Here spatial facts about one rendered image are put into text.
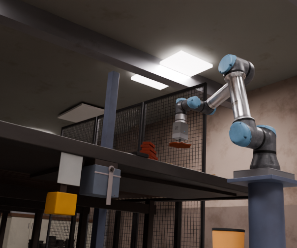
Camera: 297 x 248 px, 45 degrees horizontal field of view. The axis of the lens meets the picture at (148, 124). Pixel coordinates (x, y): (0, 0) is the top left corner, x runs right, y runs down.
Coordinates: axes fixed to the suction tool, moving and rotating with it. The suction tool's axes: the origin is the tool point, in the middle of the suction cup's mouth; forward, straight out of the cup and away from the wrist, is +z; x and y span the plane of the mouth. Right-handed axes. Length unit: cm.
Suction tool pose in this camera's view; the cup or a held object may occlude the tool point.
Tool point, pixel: (179, 146)
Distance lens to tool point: 231.9
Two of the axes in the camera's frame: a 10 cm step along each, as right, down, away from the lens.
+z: -0.6, 9.5, -2.9
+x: 7.5, -1.5, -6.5
